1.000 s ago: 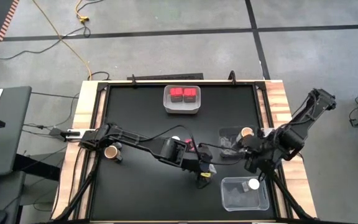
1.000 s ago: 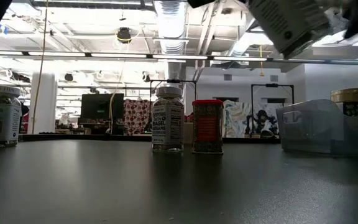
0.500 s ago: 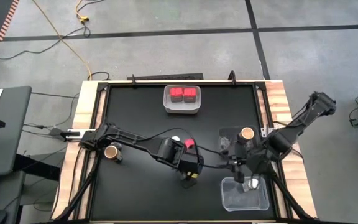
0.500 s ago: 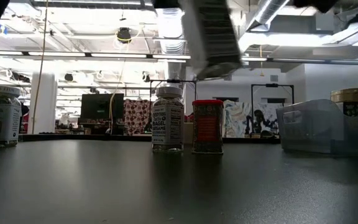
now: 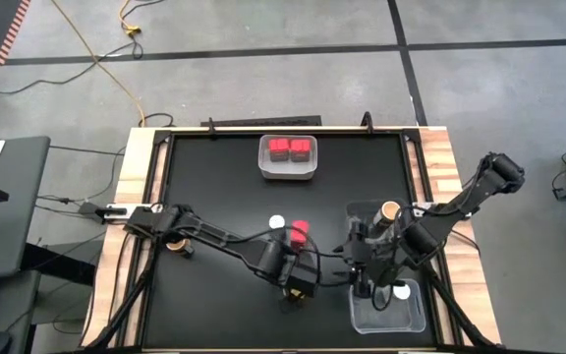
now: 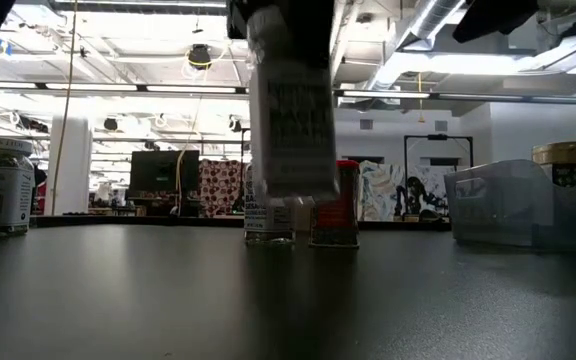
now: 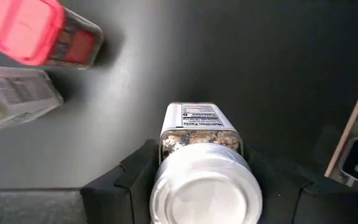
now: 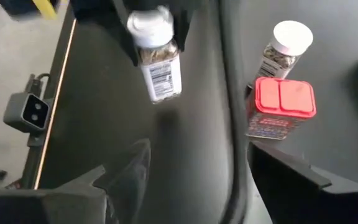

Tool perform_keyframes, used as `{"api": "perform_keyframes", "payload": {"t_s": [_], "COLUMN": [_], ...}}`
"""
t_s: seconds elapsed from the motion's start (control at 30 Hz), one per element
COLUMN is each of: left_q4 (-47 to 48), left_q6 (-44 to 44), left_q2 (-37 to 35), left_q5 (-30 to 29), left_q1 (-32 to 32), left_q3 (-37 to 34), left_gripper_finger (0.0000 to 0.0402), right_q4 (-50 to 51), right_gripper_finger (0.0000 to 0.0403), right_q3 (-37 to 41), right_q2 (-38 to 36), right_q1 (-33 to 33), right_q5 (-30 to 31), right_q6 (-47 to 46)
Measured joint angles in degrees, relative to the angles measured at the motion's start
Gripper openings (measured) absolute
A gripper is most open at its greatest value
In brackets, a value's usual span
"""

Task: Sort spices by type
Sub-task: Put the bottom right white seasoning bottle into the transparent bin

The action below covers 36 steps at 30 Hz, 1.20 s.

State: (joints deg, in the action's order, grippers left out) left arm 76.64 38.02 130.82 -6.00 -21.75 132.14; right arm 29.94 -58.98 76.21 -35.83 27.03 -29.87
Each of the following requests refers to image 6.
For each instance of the white room pillar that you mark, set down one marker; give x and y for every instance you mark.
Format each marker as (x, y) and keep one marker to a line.
(79, 170)

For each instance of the floral patterned cloth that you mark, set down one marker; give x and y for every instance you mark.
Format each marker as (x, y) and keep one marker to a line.
(378, 190)

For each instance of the black table mat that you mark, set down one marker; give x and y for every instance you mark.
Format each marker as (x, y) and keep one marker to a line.
(118, 300)

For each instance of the black background robot arm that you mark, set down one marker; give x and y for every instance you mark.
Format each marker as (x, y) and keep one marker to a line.
(420, 195)

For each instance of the red dotted cloth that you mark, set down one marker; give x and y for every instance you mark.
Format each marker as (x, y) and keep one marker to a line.
(220, 187)

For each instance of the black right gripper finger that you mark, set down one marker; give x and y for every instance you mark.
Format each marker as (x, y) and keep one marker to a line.
(318, 25)
(237, 17)

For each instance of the white lid spice jar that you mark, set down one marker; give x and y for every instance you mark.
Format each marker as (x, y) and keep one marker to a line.
(13, 190)
(293, 125)
(268, 220)

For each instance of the black room monitor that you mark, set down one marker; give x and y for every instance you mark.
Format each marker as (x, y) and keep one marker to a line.
(158, 170)

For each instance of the grey ceiling rail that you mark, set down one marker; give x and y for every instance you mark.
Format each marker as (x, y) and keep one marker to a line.
(518, 98)

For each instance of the black ceiling dome camera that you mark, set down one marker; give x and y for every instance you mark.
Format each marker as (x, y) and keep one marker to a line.
(199, 56)

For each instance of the dark tinted plastic bin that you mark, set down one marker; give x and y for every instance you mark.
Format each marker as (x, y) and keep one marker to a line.
(498, 210)

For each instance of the red lid spice tin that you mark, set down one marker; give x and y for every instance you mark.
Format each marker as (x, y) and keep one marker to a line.
(338, 220)

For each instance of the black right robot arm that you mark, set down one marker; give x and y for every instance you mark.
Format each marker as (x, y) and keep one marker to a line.
(493, 17)

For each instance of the small black ceiling dome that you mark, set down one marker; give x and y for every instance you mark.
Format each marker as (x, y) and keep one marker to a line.
(110, 124)

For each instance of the black stand frame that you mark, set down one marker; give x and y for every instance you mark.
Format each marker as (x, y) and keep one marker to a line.
(438, 136)

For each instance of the brown lid spice jar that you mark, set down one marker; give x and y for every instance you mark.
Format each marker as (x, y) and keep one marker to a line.
(565, 160)

